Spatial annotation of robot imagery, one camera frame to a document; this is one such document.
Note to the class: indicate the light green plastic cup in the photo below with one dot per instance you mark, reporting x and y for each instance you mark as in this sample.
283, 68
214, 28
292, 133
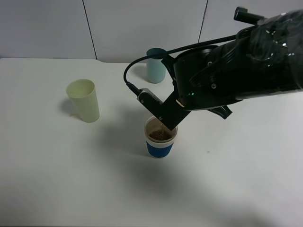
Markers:
82, 94

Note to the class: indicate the clear cup with blue sleeve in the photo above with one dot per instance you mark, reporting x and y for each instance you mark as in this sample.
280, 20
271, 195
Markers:
159, 138

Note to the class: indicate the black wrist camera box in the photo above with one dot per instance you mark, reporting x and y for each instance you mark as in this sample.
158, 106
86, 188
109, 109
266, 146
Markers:
170, 112

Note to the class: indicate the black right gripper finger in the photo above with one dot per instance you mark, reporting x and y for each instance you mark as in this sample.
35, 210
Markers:
222, 111

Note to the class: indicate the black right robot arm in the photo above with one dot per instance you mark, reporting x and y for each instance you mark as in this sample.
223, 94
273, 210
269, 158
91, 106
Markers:
263, 59

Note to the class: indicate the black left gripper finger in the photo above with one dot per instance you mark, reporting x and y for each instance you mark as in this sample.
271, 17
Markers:
168, 62

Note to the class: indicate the teal plastic cup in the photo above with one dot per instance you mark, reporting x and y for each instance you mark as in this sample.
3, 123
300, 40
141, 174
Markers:
156, 71

